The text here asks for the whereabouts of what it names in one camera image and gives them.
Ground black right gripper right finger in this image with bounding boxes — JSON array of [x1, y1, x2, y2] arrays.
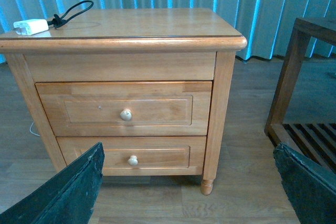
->
[[274, 143, 335, 223]]

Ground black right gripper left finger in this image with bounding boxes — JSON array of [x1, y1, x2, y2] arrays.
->
[[1, 142, 104, 223]]

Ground wooden drawer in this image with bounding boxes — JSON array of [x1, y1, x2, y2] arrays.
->
[[57, 136, 206, 176], [36, 81, 212, 137]]

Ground white charger with black cable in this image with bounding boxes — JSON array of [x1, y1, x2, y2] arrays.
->
[[13, 0, 94, 36]]

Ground dark wooden side table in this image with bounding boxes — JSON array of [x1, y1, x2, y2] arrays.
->
[[264, 17, 336, 172]]

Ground light wooden nightstand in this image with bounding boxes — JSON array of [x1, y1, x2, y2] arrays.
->
[[1, 8, 247, 195]]

